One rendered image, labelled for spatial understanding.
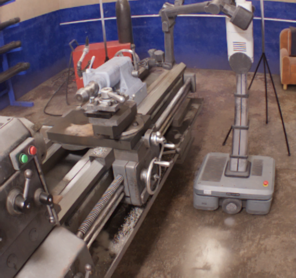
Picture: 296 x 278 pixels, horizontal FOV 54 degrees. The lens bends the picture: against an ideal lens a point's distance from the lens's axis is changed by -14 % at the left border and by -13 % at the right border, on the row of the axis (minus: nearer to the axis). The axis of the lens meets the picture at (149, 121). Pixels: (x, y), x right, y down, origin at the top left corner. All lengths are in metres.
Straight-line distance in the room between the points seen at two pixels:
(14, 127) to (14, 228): 0.36
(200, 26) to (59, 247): 4.91
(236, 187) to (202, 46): 3.74
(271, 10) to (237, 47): 3.51
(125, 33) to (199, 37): 1.59
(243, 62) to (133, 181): 1.02
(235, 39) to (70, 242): 1.53
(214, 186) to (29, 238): 1.58
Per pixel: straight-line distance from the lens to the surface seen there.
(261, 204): 2.48
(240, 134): 2.38
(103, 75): 2.11
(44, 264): 1.28
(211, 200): 2.50
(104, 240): 1.90
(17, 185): 1.14
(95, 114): 1.69
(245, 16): 1.89
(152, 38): 6.01
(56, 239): 1.35
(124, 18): 4.67
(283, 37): 5.37
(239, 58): 2.12
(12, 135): 1.14
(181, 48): 5.90
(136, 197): 1.87
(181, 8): 2.04
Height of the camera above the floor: 1.76
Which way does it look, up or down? 26 degrees down
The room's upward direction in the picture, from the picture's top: 6 degrees counter-clockwise
